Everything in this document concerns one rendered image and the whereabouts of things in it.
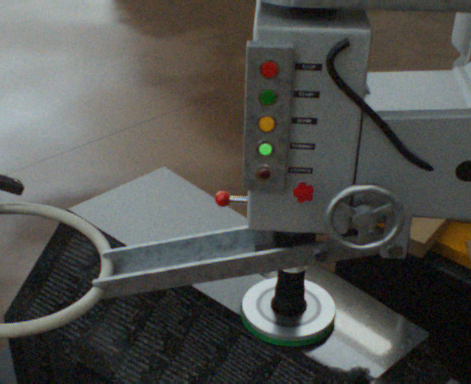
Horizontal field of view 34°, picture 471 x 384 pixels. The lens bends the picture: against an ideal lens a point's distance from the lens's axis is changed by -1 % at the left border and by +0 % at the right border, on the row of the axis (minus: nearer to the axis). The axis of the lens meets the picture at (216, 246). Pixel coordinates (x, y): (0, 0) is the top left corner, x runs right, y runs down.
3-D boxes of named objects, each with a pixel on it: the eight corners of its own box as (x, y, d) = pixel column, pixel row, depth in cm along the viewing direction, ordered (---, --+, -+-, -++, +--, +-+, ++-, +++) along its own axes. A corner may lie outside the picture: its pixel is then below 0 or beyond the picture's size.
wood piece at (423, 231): (418, 214, 229) (420, 200, 226) (449, 225, 225) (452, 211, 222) (388, 245, 215) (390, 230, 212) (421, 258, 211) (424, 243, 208)
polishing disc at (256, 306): (348, 332, 171) (348, 328, 170) (256, 347, 167) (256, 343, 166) (316, 275, 188) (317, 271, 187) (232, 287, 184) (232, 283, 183)
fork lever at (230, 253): (403, 207, 170) (400, 189, 167) (414, 259, 154) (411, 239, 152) (112, 258, 185) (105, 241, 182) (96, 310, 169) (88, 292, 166)
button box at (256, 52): (284, 185, 147) (294, 41, 130) (284, 192, 144) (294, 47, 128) (243, 183, 147) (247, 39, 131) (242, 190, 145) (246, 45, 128)
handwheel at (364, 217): (394, 228, 154) (405, 162, 145) (399, 257, 146) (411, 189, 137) (319, 224, 155) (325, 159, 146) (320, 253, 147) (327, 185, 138)
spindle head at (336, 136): (413, 194, 170) (449, -9, 144) (427, 252, 152) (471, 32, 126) (250, 186, 172) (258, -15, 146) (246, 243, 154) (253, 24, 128)
